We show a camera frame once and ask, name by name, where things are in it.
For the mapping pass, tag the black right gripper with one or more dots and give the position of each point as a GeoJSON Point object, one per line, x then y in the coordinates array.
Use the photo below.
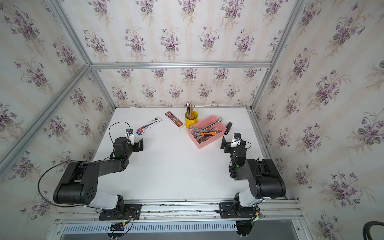
{"type": "Point", "coordinates": [228, 145]}

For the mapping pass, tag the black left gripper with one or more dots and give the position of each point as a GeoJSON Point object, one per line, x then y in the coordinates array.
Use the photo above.
{"type": "Point", "coordinates": [137, 145]}

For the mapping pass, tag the orange handled adjustable wrench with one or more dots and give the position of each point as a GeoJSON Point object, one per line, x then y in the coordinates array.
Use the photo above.
{"type": "Point", "coordinates": [201, 137]}

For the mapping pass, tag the pink plastic storage box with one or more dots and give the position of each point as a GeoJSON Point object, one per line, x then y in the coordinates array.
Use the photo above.
{"type": "Point", "coordinates": [206, 131]}

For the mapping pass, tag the long silver combination wrench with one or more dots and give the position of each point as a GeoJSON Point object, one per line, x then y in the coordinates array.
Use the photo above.
{"type": "Point", "coordinates": [203, 130]}

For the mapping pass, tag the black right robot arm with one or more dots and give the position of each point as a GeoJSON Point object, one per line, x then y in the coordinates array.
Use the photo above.
{"type": "Point", "coordinates": [263, 177]}

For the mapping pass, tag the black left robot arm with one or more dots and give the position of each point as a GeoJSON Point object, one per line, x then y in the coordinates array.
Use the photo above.
{"type": "Point", "coordinates": [79, 183]}

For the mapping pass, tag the brown pencil box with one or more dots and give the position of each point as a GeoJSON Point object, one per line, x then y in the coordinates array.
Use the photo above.
{"type": "Point", "coordinates": [176, 121]}

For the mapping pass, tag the yellow pencil cup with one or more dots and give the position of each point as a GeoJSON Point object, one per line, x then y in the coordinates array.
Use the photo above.
{"type": "Point", "coordinates": [189, 121]}

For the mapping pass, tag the bundle of coloured pencils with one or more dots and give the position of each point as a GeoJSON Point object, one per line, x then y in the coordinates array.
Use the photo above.
{"type": "Point", "coordinates": [190, 111]}

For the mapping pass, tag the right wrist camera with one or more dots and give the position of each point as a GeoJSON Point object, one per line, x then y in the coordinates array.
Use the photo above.
{"type": "Point", "coordinates": [237, 136]}

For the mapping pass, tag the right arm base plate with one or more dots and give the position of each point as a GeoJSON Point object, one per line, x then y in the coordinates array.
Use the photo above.
{"type": "Point", "coordinates": [231, 210]}

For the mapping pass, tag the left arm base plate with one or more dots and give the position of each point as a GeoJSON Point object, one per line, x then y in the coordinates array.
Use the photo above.
{"type": "Point", "coordinates": [130, 211]}

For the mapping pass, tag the aluminium mounting rail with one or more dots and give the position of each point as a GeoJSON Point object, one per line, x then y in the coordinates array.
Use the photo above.
{"type": "Point", "coordinates": [187, 210]}

